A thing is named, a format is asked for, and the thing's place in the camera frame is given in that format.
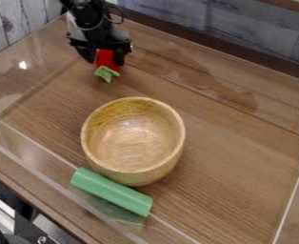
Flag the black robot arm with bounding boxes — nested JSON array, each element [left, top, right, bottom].
[[59, 0, 132, 66]]

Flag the green rectangular block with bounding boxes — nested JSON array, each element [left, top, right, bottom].
[[69, 168, 153, 217]]

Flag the black metal stand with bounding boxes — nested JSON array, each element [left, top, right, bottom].
[[0, 213, 55, 244]]

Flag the clear acrylic tray walls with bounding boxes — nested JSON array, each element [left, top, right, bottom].
[[0, 19, 299, 244]]

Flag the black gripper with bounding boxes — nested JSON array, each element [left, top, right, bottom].
[[66, 27, 132, 67]]

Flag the red felt fruit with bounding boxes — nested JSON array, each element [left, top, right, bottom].
[[94, 50, 121, 83]]

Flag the wooden bowl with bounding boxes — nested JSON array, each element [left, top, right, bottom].
[[80, 96, 185, 187]]

